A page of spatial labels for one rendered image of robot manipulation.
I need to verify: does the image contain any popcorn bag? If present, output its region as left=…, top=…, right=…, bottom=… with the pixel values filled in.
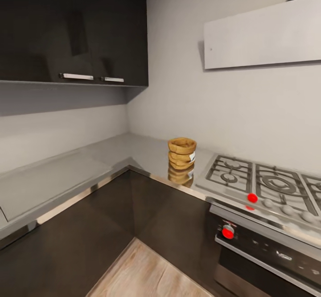
left=168, top=137, right=197, bottom=170

